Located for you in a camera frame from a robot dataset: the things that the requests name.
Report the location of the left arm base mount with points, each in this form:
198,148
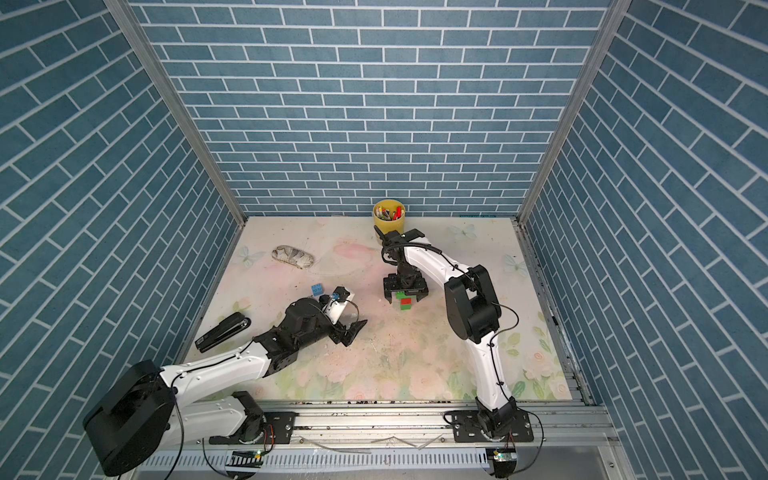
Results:
267,427

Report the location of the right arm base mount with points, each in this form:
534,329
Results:
472,426

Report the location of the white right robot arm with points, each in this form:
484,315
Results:
472,307

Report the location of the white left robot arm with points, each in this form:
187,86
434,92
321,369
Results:
151,406

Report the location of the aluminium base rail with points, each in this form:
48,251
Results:
419,425

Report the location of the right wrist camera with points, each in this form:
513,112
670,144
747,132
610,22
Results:
395,238

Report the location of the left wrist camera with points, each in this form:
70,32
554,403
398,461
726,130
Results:
340,294

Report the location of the yellow pen holder cup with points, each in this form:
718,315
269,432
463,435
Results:
389,216

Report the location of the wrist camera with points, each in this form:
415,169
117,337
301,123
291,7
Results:
340,294
395,238

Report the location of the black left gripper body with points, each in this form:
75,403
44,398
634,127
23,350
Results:
336,333

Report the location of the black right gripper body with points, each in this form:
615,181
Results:
410,283

